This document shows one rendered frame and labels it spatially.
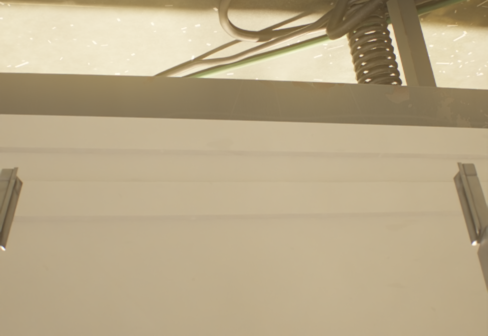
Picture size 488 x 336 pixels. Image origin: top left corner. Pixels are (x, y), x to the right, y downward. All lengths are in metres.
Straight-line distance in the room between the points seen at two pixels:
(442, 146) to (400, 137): 0.01
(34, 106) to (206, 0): 1.45
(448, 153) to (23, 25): 1.54
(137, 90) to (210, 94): 0.02
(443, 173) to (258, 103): 0.06
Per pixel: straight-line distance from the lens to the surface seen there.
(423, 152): 0.15
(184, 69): 1.83
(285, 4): 1.68
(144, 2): 1.62
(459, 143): 0.16
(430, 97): 0.22
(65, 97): 0.18
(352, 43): 1.18
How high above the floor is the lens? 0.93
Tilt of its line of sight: 23 degrees down
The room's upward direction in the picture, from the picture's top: 172 degrees clockwise
